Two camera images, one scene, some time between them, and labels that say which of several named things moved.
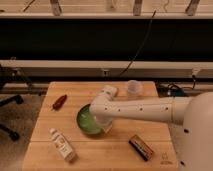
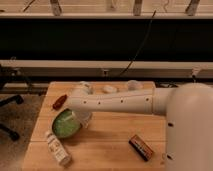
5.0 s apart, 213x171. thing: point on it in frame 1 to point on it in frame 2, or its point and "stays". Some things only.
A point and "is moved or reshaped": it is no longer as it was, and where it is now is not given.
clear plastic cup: [134, 87] stays
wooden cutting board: [59, 144] stays
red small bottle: [59, 102] stays
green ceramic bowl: [86, 121] is moved or reshaped
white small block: [110, 90] stays
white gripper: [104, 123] to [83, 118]
